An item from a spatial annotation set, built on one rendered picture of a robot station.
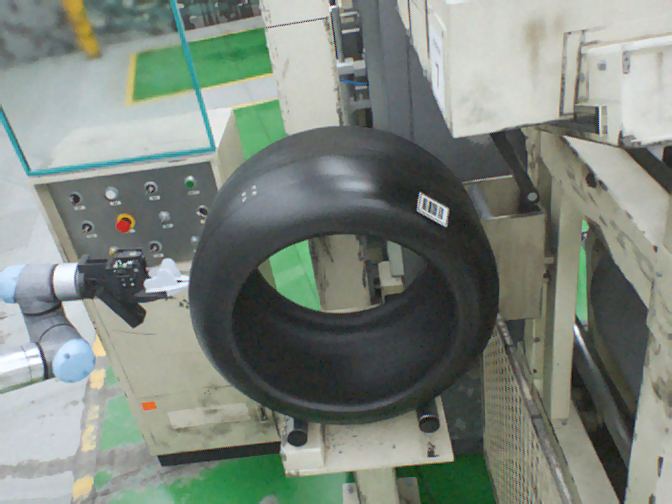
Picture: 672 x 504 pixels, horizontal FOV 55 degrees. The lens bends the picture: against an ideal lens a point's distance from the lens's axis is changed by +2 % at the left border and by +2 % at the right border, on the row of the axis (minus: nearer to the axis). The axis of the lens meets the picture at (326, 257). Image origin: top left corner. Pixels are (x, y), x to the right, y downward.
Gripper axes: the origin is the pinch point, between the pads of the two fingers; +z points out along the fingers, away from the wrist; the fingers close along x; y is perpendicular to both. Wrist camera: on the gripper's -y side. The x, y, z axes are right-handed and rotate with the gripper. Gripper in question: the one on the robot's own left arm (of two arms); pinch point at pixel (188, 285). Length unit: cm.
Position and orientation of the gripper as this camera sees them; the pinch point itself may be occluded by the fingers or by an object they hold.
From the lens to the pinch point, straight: 129.0
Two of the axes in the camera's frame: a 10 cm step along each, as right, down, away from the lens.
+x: -0.1, -5.5, 8.3
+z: 10.0, -0.4, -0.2
